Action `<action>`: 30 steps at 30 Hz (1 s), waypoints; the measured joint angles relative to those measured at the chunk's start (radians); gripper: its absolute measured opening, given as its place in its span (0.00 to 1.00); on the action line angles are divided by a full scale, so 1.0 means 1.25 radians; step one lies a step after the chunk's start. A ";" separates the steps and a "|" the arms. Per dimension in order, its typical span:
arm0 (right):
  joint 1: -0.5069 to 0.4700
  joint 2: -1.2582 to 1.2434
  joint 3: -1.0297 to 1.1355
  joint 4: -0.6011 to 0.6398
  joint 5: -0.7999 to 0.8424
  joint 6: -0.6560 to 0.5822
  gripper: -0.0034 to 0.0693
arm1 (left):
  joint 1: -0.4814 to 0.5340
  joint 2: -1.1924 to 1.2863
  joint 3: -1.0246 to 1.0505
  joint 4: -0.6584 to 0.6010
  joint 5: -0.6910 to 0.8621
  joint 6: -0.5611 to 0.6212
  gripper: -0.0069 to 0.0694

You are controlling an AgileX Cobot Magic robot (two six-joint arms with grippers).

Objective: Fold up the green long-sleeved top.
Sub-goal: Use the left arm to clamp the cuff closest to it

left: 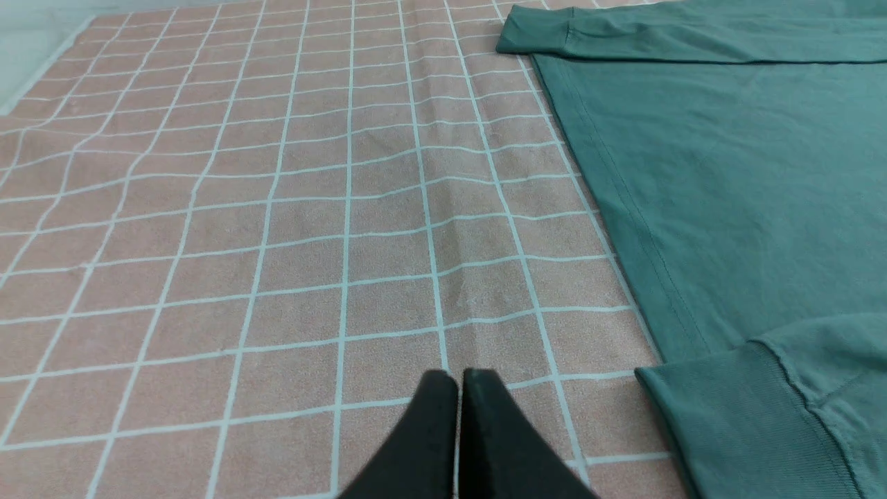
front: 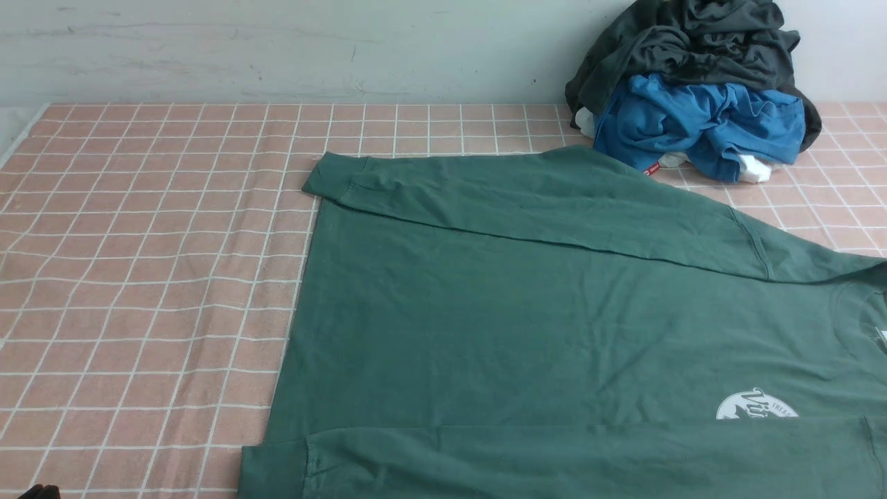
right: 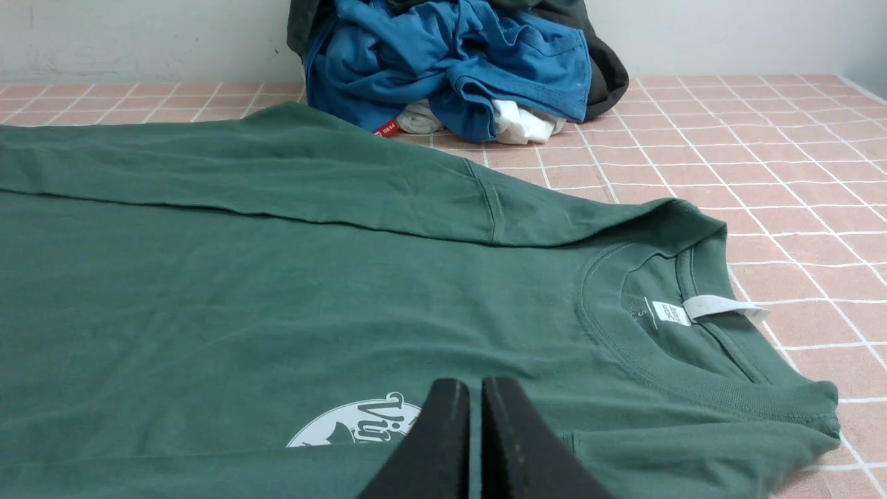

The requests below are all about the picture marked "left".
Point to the green long-sleeve top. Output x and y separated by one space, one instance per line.
736 151

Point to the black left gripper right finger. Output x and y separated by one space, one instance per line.
501 455

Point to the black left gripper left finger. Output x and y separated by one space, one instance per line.
417 458

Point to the pink grid tablecloth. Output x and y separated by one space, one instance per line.
234 236

